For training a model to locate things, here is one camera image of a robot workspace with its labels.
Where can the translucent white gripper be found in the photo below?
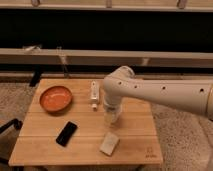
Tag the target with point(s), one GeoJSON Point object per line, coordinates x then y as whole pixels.
{"type": "Point", "coordinates": [112, 113]}

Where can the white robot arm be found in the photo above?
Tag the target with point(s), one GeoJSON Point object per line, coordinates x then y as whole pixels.
{"type": "Point", "coordinates": [195, 96]}

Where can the orange ceramic bowl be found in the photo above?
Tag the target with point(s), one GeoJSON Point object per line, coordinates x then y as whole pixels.
{"type": "Point", "coordinates": [55, 99]}

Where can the beige sponge block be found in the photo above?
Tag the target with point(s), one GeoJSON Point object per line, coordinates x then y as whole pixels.
{"type": "Point", "coordinates": [109, 143]}

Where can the black smartphone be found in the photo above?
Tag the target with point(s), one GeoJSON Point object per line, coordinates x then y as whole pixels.
{"type": "Point", "coordinates": [66, 133]}

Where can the wooden folding table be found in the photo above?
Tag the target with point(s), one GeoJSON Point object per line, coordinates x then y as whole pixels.
{"type": "Point", "coordinates": [36, 144]}

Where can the black chair leg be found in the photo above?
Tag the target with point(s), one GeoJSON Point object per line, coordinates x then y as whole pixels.
{"type": "Point", "coordinates": [17, 124]}

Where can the upper wooden shelf beam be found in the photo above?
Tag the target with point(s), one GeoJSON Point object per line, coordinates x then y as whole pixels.
{"type": "Point", "coordinates": [115, 5]}

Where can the grey metal shelf rail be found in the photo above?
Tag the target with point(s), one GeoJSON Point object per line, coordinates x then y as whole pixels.
{"type": "Point", "coordinates": [106, 58]}

